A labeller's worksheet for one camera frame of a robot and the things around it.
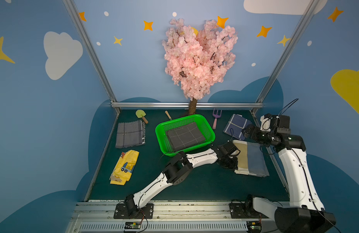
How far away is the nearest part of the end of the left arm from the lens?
735 millimetres

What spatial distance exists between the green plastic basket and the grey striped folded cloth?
0.15 m

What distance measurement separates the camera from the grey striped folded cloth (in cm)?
101

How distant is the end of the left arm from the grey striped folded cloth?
54 centimetres

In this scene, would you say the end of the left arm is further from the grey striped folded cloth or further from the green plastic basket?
the grey striped folded cloth

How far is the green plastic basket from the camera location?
99 centimetres
